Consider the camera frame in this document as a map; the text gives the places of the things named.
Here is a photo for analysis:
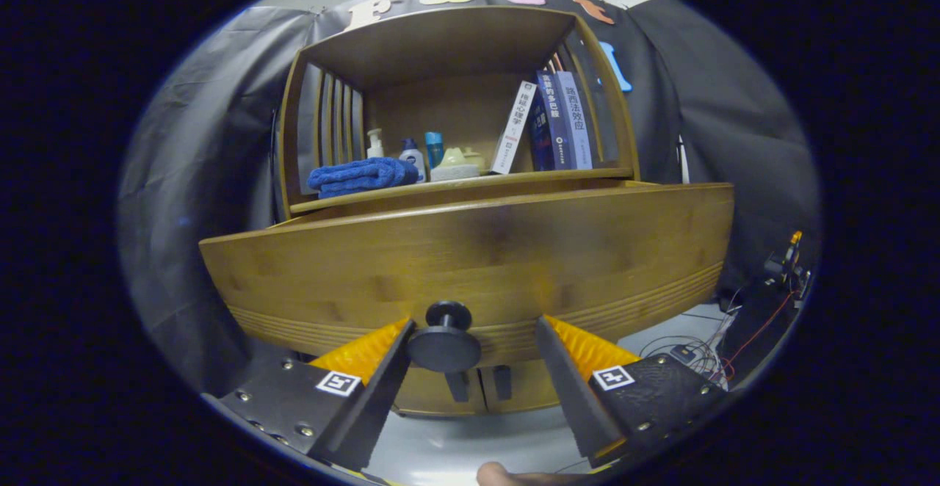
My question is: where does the white book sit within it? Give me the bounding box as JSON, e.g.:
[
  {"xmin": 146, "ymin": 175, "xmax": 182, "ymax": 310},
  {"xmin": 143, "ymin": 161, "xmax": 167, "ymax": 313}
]
[{"xmin": 490, "ymin": 80, "xmax": 537, "ymax": 175}]

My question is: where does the wooden countertop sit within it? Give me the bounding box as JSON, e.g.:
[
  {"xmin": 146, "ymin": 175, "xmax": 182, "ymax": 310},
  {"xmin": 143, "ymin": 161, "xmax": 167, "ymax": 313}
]
[{"xmin": 290, "ymin": 167, "xmax": 636, "ymax": 215}]

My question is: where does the dark blue book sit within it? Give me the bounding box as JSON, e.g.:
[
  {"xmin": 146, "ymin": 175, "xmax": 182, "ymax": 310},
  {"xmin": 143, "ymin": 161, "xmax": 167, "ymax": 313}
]
[{"xmin": 530, "ymin": 69, "xmax": 574, "ymax": 172}]

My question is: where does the black round drawer knob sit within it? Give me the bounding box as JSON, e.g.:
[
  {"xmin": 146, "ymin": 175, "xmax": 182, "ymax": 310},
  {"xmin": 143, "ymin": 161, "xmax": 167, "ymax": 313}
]
[{"xmin": 406, "ymin": 300, "xmax": 483, "ymax": 374}]

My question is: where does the wooden cabinet door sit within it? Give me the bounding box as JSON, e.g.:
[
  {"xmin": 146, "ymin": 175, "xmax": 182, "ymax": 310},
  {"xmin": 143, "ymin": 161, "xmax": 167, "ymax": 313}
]
[
  {"xmin": 393, "ymin": 365, "xmax": 482, "ymax": 417},
  {"xmin": 481, "ymin": 360, "xmax": 563, "ymax": 413}
]

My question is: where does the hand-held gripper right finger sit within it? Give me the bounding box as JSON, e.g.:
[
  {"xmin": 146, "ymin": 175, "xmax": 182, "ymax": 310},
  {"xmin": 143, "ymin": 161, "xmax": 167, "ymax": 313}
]
[{"xmin": 535, "ymin": 316, "xmax": 735, "ymax": 470}]

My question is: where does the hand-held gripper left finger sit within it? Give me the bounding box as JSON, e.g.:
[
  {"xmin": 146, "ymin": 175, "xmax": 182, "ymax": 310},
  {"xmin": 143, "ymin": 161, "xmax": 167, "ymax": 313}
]
[{"xmin": 202, "ymin": 317, "xmax": 417, "ymax": 472}]

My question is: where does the blue folded towel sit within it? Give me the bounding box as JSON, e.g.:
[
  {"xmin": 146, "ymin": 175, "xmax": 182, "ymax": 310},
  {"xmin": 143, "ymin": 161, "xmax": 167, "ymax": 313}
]
[{"xmin": 307, "ymin": 156, "xmax": 419, "ymax": 200}]

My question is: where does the wooden cabinet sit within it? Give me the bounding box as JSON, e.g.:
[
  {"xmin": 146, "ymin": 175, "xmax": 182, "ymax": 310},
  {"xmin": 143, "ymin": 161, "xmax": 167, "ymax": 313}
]
[{"xmin": 275, "ymin": 5, "xmax": 640, "ymax": 417}]

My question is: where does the pale blue-grey book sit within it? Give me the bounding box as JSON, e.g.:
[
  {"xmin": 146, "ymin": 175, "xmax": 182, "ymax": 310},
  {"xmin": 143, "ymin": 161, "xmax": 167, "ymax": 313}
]
[{"xmin": 556, "ymin": 70, "xmax": 594, "ymax": 171}]

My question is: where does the white bottle with blue cap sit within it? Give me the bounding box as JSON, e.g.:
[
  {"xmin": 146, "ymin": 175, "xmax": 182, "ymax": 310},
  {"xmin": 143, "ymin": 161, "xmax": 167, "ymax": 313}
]
[{"xmin": 399, "ymin": 138, "xmax": 427, "ymax": 182}]

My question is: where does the bundle of floor cables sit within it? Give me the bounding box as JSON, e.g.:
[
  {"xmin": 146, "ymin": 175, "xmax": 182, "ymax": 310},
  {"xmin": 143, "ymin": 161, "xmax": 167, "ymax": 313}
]
[{"xmin": 639, "ymin": 302, "xmax": 742, "ymax": 391}]

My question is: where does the black and orange device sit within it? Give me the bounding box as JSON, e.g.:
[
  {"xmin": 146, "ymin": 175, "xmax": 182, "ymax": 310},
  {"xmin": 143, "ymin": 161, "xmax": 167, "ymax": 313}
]
[{"xmin": 764, "ymin": 231, "xmax": 812, "ymax": 296}]

